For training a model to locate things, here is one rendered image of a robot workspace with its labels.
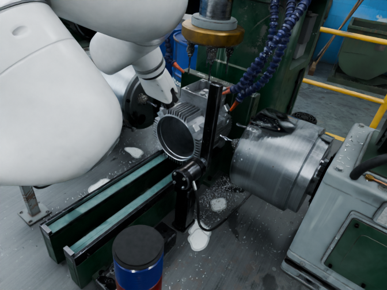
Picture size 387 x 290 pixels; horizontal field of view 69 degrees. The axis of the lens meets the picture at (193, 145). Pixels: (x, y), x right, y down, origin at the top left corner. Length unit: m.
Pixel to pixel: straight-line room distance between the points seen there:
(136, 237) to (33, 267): 0.55
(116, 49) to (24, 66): 0.35
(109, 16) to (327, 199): 0.56
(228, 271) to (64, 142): 0.66
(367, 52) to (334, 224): 4.24
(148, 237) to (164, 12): 0.25
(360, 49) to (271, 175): 4.21
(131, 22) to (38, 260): 0.71
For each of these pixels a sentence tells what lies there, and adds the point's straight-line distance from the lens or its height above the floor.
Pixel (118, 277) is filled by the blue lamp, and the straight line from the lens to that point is 0.37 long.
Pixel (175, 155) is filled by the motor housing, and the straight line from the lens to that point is 0.93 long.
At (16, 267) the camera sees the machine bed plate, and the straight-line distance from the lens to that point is 0.90.
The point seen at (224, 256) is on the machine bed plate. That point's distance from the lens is 0.86.
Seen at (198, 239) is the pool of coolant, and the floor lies 0.80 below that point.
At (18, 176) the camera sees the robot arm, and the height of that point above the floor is 1.34.
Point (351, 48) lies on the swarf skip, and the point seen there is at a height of 0.56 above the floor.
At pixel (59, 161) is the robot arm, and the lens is 0.26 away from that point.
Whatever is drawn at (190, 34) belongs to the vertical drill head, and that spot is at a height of 1.32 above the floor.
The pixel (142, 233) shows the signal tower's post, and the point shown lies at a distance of 0.36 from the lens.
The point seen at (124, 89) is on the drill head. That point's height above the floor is 1.11.
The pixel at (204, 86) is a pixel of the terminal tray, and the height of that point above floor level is 1.13.
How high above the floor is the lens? 1.51
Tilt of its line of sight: 35 degrees down
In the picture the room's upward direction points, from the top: 7 degrees clockwise
